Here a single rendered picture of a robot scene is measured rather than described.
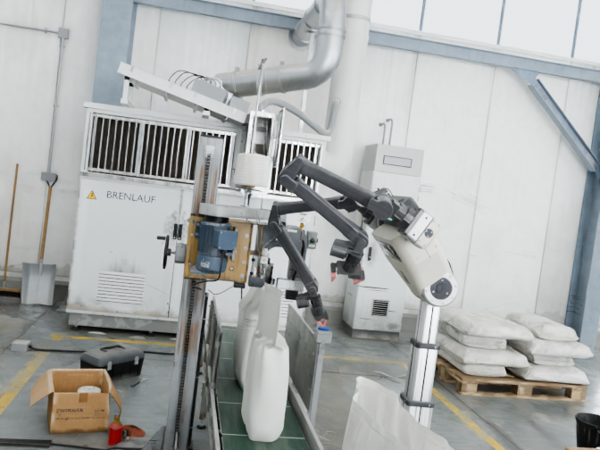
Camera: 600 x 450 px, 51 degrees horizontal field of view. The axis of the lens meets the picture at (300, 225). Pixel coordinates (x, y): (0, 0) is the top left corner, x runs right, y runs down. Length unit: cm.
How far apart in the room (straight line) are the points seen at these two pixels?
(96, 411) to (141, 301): 227
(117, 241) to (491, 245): 455
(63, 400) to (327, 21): 369
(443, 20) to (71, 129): 448
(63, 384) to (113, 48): 379
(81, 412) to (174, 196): 261
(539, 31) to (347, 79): 298
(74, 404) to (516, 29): 663
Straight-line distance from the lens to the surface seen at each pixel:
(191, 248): 326
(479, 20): 828
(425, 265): 263
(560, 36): 876
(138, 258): 603
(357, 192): 239
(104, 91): 692
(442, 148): 787
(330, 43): 568
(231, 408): 340
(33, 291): 726
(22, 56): 758
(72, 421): 398
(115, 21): 703
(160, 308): 609
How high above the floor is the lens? 153
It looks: 3 degrees down
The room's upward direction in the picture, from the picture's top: 7 degrees clockwise
